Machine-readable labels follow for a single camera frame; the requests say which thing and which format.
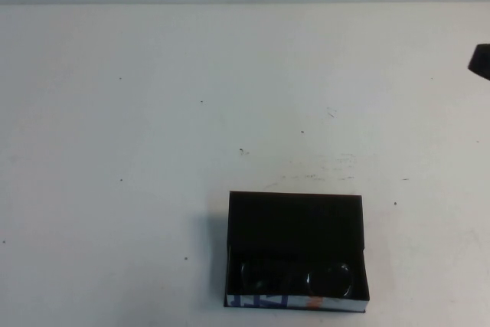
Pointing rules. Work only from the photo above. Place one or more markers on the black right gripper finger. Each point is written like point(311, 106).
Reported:
point(481, 58)

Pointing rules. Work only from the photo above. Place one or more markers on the black glasses case printed exterior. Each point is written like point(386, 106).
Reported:
point(291, 227)

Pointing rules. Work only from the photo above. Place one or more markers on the black framed glasses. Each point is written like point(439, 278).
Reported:
point(332, 280)

